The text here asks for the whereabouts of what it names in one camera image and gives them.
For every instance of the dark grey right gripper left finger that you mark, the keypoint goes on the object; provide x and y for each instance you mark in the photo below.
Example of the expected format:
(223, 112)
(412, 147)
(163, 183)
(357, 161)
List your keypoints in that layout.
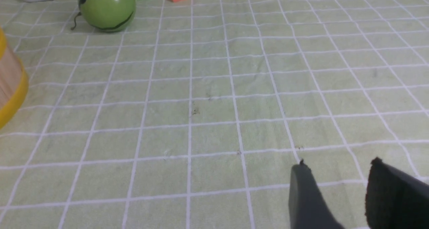
(307, 207)

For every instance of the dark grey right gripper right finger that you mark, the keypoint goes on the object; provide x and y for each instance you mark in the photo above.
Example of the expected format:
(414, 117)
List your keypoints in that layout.
(395, 199)

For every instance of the yellow rimmed bamboo steamer basket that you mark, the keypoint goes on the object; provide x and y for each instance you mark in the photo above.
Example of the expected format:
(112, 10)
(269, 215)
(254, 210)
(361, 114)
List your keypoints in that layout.
(13, 81)

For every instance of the green checkered tablecloth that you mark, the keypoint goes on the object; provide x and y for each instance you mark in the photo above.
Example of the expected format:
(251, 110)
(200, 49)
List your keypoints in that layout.
(193, 116)

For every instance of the green toy watermelon ball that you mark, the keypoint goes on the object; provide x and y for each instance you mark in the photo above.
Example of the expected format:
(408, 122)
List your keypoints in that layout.
(106, 15)

